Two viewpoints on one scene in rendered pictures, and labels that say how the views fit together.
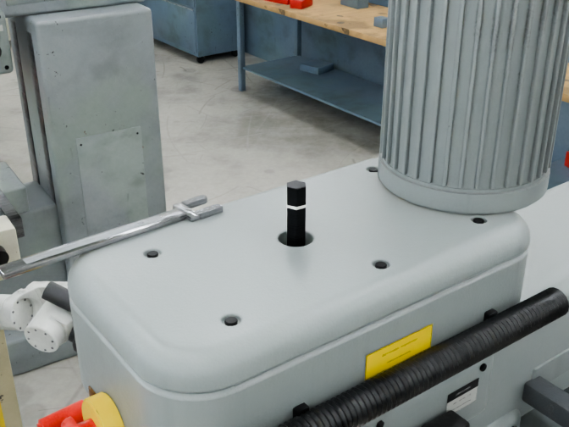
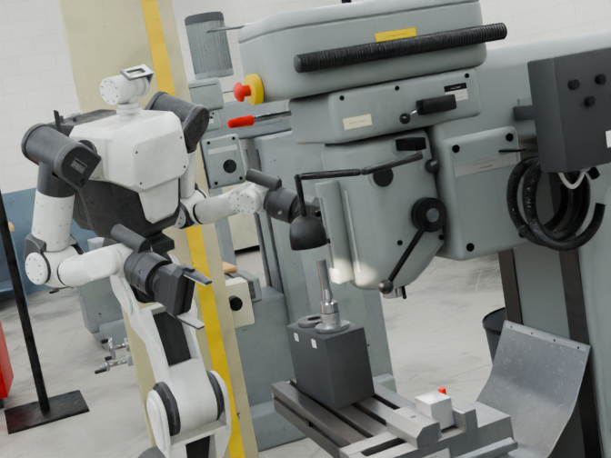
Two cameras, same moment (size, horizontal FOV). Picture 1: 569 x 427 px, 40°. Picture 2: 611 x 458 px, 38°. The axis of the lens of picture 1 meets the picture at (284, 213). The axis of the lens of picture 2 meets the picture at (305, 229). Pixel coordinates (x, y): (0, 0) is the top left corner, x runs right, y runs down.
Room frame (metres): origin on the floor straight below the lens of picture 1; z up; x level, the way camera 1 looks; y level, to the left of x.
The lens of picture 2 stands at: (-1.09, -0.36, 1.74)
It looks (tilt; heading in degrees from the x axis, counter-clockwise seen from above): 9 degrees down; 16
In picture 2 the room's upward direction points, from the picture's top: 10 degrees counter-clockwise
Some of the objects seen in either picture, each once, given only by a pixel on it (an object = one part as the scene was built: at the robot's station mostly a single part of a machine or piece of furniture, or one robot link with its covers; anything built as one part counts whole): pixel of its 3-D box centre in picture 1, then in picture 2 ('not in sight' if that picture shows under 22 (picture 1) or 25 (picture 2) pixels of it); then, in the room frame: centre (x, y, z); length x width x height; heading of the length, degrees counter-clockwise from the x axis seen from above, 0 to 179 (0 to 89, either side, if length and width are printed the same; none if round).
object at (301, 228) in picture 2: not in sight; (306, 230); (0.54, 0.10, 1.47); 0.07 x 0.07 x 0.06
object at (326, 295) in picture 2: not in sight; (324, 281); (1.03, 0.22, 1.26); 0.03 x 0.03 x 0.11
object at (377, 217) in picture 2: not in sight; (382, 208); (0.72, -0.02, 1.47); 0.21 x 0.19 x 0.32; 36
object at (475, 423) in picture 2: not in sight; (425, 438); (0.61, -0.05, 1.00); 0.35 x 0.15 x 0.11; 128
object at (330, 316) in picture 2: not in sight; (330, 314); (1.03, 0.22, 1.17); 0.05 x 0.05 x 0.05
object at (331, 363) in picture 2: not in sight; (328, 357); (1.07, 0.26, 1.04); 0.22 x 0.12 x 0.20; 42
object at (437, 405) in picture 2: not in sight; (435, 411); (0.63, -0.07, 1.05); 0.06 x 0.05 x 0.06; 38
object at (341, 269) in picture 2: not in sight; (335, 232); (0.65, 0.08, 1.45); 0.04 x 0.04 x 0.21; 36
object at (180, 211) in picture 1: (114, 235); (260, 23); (0.71, 0.18, 1.89); 0.24 x 0.04 x 0.01; 129
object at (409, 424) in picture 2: not in sight; (412, 426); (0.59, -0.03, 1.03); 0.12 x 0.06 x 0.04; 38
